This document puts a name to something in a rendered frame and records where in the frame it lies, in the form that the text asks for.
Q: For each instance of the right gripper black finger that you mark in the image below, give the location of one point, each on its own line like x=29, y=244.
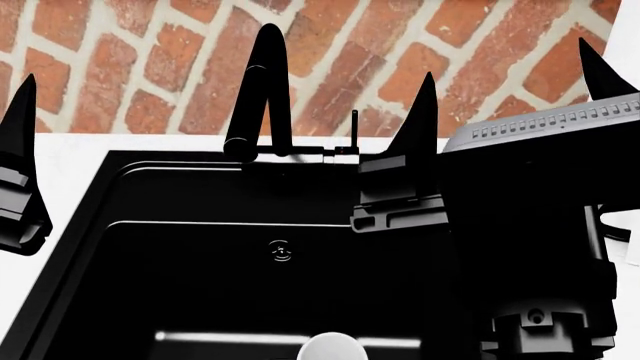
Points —
x=420, y=150
x=602, y=78

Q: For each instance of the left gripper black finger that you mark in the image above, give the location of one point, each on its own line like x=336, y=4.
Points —
x=20, y=168

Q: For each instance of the thin black faucet lever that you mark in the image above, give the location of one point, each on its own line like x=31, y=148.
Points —
x=354, y=127

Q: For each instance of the round sink drain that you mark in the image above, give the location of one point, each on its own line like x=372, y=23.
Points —
x=281, y=251

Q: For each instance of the black gooseneck sink faucet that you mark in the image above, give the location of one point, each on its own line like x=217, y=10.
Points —
x=265, y=75

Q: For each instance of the black kitchen sink basin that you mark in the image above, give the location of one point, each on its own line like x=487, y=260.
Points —
x=200, y=285

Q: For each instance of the white round robot part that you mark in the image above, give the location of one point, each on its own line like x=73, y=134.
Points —
x=332, y=347

